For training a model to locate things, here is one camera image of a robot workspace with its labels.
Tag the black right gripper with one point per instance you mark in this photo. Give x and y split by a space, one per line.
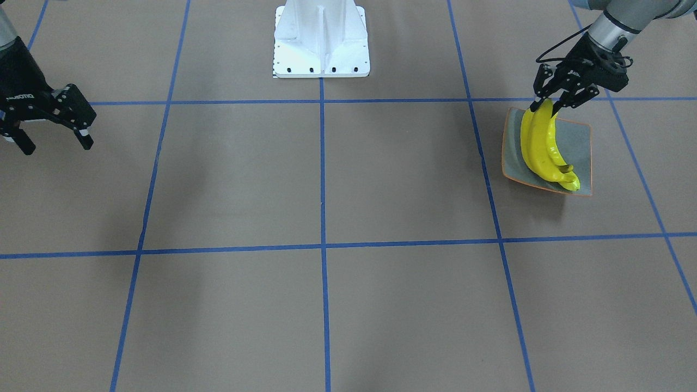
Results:
20 77

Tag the yellow banana dark stem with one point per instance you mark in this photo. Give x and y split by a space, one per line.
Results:
531 141

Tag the grey square plate orange rim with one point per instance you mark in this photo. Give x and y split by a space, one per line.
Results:
574 140

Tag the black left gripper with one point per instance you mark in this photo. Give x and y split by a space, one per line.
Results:
581 61

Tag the brown paper table cover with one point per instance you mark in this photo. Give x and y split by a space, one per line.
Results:
230 231

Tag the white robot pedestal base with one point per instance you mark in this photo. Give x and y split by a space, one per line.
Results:
320 39

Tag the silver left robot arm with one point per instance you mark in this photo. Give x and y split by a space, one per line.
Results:
618 24

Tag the yellow banana greenish tip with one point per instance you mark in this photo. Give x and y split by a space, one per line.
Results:
569 179

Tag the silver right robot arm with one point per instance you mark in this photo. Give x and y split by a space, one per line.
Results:
5 24

